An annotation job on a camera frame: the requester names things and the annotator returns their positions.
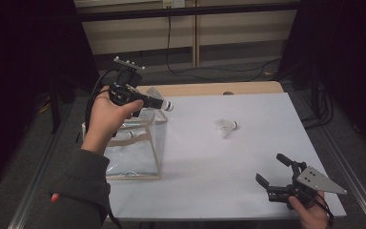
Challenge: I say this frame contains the black wall cable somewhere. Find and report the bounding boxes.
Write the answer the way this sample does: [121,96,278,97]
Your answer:
[166,6,282,83]

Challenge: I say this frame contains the black floor cables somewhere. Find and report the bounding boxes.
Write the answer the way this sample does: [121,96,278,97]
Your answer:
[299,82,335,130]

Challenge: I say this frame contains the black curtain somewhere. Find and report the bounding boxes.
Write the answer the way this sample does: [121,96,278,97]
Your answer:
[277,0,366,156]
[0,0,104,192]

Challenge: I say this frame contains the beige vertical post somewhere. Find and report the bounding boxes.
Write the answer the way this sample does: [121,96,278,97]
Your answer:
[192,0,201,68]

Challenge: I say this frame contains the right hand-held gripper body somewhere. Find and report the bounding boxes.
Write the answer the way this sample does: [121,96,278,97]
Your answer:
[265,162,349,211]

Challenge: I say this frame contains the black stand leg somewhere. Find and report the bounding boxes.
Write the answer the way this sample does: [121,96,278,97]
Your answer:
[47,73,77,135]

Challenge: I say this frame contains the person's right hand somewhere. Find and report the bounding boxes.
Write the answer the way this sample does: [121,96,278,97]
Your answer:
[287,190,329,229]

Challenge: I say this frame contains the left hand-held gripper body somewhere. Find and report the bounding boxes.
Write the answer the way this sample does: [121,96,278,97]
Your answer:
[108,56,148,107]

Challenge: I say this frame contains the metal floor rail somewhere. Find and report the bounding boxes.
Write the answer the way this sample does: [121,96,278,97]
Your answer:
[318,127,366,229]
[8,104,74,229]

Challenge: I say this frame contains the white shuttlecock blue band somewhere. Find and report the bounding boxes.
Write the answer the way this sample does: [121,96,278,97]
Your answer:
[145,86,174,113]

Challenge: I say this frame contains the right hand-held gripper cable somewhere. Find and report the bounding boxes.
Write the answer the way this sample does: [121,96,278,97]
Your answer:
[311,191,335,227]

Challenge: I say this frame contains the person's left hand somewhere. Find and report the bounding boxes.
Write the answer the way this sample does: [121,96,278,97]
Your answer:
[80,85,145,156]

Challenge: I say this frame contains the white table mat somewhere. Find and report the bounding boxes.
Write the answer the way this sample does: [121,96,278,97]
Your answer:
[108,93,347,221]

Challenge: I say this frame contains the black horizontal bar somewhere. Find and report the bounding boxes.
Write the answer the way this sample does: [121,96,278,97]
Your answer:
[77,2,301,23]

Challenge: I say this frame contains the white wall socket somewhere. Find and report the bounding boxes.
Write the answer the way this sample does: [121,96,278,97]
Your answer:
[162,0,186,9]

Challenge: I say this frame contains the clear plastic bag beige trim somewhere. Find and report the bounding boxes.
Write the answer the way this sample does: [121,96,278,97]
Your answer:
[81,108,170,181]

